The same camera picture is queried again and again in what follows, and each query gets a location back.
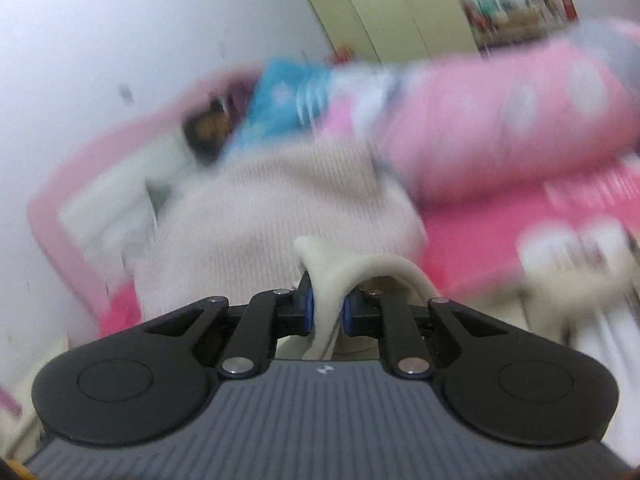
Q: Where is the beige zip jacket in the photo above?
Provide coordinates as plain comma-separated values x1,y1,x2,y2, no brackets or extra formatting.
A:
277,226,639,366

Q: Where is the beige white houndstooth blanket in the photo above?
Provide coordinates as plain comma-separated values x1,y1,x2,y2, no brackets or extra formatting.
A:
134,140,426,321

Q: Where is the hot pink floral bedsheet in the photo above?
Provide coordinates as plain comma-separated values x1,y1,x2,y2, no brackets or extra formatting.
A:
96,154,640,340

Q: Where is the pink floral rolled duvet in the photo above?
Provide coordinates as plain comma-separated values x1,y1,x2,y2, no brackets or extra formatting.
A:
318,20,639,205

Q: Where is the pink headboard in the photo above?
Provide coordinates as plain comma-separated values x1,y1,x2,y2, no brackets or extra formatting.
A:
27,65,260,320

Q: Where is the pale yellow wardrobe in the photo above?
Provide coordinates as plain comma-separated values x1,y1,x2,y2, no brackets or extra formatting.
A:
309,0,477,63

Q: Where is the clutter on side table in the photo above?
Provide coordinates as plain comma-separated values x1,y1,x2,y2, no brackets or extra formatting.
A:
462,0,579,53

